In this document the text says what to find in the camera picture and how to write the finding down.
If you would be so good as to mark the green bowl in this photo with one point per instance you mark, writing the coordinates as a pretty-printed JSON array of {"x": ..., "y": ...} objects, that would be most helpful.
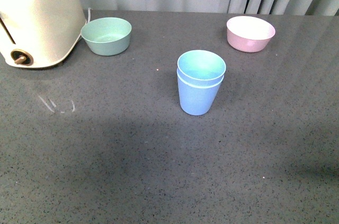
[{"x": 107, "y": 36}]

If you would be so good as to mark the pink bowl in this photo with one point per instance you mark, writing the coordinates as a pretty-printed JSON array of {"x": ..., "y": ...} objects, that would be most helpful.
[{"x": 249, "y": 34}]

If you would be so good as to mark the light blue cup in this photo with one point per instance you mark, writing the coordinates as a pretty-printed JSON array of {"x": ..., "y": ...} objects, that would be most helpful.
[{"x": 201, "y": 68}]

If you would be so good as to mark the cream white toaster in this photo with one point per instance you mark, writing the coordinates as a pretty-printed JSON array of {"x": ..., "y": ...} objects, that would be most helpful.
[{"x": 39, "y": 33}]

